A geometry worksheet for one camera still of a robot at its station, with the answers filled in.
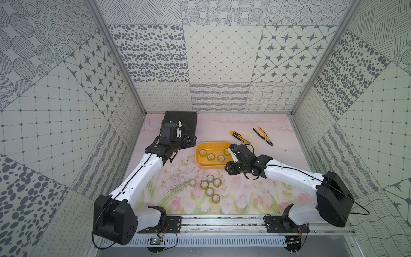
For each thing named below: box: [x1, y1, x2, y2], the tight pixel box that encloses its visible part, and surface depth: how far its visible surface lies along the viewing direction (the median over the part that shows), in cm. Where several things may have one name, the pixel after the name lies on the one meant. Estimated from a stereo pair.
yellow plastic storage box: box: [195, 141, 234, 170], surface depth 100 cm
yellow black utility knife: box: [229, 130, 251, 144], surface depth 108 cm
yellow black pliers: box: [253, 125, 274, 147], surface depth 109 cm
